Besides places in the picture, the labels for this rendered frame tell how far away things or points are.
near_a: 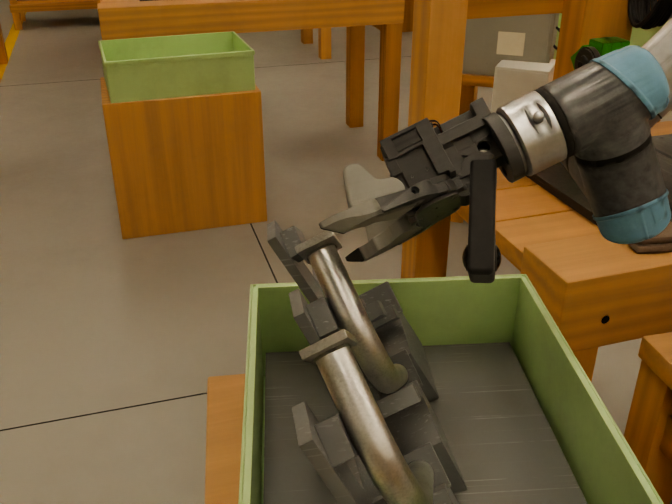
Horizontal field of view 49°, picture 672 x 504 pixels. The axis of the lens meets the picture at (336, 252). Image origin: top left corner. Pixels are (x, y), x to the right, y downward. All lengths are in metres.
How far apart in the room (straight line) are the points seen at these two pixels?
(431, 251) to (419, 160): 1.16
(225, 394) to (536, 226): 0.69
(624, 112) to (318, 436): 0.41
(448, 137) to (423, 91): 0.97
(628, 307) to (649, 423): 0.21
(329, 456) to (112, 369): 2.07
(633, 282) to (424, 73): 0.66
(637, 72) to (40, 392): 2.18
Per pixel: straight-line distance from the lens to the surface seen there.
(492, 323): 1.18
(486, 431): 1.03
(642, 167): 0.79
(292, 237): 0.88
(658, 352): 1.25
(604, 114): 0.75
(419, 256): 1.87
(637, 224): 0.81
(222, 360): 2.58
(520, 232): 1.47
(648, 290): 1.40
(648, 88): 0.77
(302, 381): 1.09
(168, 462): 2.24
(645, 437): 1.33
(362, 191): 0.69
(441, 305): 1.14
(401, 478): 0.60
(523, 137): 0.73
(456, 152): 0.74
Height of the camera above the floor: 1.52
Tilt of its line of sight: 28 degrees down
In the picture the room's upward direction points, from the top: straight up
